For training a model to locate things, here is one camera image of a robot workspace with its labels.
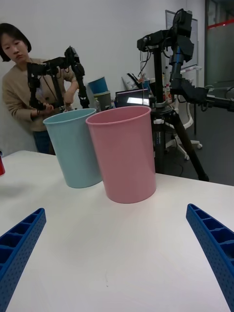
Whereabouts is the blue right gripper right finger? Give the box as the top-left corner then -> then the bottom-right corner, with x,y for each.
186,203 -> 234,312

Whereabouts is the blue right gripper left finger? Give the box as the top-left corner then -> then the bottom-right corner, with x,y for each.
0,208 -> 47,312

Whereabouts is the black control arm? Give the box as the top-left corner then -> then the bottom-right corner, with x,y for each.
26,45 -> 90,113

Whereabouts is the person's right hand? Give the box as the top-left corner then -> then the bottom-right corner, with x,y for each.
31,104 -> 55,121

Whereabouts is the person's left hand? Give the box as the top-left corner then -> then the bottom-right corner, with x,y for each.
63,96 -> 75,110

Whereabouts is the red drink can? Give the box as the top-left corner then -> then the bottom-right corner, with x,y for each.
0,151 -> 6,176

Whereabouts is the pale blue plastic bin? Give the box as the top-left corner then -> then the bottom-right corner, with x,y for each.
42,108 -> 103,189

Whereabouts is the white office chair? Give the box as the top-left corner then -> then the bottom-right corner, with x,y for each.
165,97 -> 203,161

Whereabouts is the pink plastic bin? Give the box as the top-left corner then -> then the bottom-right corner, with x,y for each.
85,105 -> 157,204

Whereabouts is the person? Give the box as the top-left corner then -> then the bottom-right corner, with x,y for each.
0,23 -> 80,155

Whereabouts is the grey plastic bin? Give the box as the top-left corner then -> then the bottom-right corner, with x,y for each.
93,91 -> 112,111

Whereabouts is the open laptop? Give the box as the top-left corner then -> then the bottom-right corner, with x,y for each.
115,89 -> 151,108

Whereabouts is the black tripod with crossbar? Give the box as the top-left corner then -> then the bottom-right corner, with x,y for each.
136,30 -> 210,182

